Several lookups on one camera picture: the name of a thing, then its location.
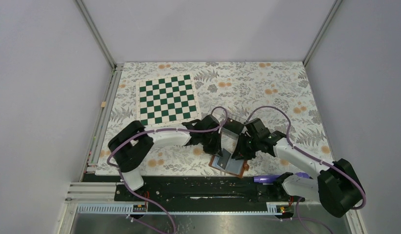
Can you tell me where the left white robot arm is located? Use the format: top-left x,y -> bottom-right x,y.
108,115 -> 222,200

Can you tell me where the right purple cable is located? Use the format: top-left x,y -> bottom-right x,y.
245,105 -> 367,234

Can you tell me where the purple cable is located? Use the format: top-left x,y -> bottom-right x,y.
106,106 -> 229,234
245,105 -> 367,234

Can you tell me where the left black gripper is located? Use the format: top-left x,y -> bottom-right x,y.
200,130 -> 222,157

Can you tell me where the green white chessboard mat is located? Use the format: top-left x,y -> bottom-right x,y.
135,74 -> 201,127

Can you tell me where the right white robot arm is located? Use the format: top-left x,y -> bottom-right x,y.
229,118 -> 366,217

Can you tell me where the aluminium frame rail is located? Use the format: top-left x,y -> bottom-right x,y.
55,63 -> 124,234

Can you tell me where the purple marker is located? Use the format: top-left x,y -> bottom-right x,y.
253,172 -> 311,184

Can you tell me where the brown leather card holder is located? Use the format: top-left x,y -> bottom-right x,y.
209,156 -> 249,178

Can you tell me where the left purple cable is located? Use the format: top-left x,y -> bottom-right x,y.
106,106 -> 229,234

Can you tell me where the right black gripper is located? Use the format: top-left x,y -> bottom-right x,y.
231,133 -> 260,161

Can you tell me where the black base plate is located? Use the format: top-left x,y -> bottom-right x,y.
114,175 -> 325,212

